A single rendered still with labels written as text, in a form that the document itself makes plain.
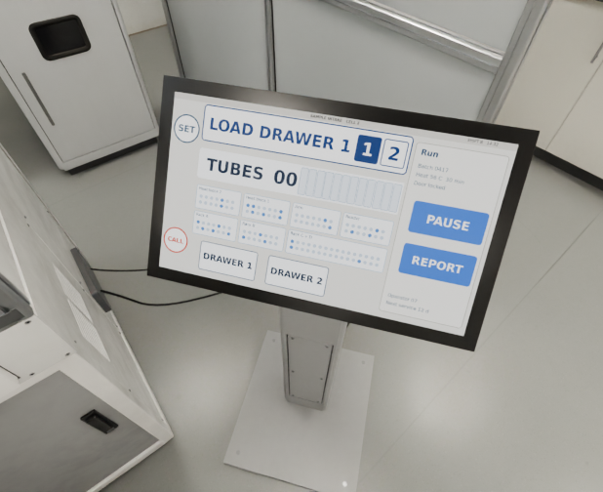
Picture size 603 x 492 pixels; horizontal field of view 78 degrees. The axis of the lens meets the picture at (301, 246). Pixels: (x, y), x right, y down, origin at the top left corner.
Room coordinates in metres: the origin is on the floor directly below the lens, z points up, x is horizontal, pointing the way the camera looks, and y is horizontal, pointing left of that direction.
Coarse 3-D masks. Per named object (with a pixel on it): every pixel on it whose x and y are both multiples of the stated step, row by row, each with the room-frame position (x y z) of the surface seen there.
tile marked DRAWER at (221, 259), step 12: (204, 240) 0.36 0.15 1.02; (204, 252) 0.35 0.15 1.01; (216, 252) 0.35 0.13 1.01; (228, 252) 0.34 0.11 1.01; (240, 252) 0.34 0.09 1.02; (252, 252) 0.34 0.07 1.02; (204, 264) 0.34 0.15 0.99; (216, 264) 0.33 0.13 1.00; (228, 264) 0.33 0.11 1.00; (240, 264) 0.33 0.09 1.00; (252, 264) 0.33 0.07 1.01; (240, 276) 0.32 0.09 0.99; (252, 276) 0.31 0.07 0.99
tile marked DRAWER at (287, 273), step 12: (276, 264) 0.32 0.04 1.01; (288, 264) 0.32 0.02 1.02; (300, 264) 0.32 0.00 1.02; (312, 264) 0.32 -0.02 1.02; (276, 276) 0.31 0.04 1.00; (288, 276) 0.31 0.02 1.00; (300, 276) 0.31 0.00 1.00; (312, 276) 0.31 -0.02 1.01; (324, 276) 0.31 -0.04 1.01; (288, 288) 0.30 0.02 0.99; (300, 288) 0.30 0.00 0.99; (312, 288) 0.29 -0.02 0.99; (324, 288) 0.29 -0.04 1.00
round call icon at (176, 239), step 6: (168, 228) 0.38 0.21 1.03; (174, 228) 0.38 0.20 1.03; (180, 228) 0.38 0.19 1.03; (186, 228) 0.37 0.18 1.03; (168, 234) 0.37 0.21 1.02; (174, 234) 0.37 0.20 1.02; (180, 234) 0.37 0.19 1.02; (186, 234) 0.37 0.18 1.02; (168, 240) 0.37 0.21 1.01; (174, 240) 0.36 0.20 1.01; (180, 240) 0.36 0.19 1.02; (186, 240) 0.36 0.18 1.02; (162, 246) 0.36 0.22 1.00; (168, 246) 0.36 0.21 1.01; (174, 246) 0.36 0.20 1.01; (180, 246) 0.36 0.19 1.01; (186, 246) 0.36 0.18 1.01; (174, 252) 0.35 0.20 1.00; (180, 252) 0.35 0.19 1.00; (186, 252) 0.35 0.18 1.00
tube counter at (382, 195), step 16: (272, 176) 0.41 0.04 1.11; (288, 176) 0.41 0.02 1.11; (304, 176) 0.41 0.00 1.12; (320, 176) 0.40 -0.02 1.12; (336, 176) 0.40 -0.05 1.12; (352, 176) 0.40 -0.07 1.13; (288, 192) 0.39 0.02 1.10; (304, 192) 0.39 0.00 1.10; (320, 192) 0.39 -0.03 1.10; (336, 192) 0.38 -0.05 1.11; (352, 192) 0.38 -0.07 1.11; (368, 192) 0.38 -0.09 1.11; (384, 192) 0.38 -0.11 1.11; (400, 192) 0.37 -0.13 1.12; (368, 208) 0.36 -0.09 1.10; (384, 208) 0.36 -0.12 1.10
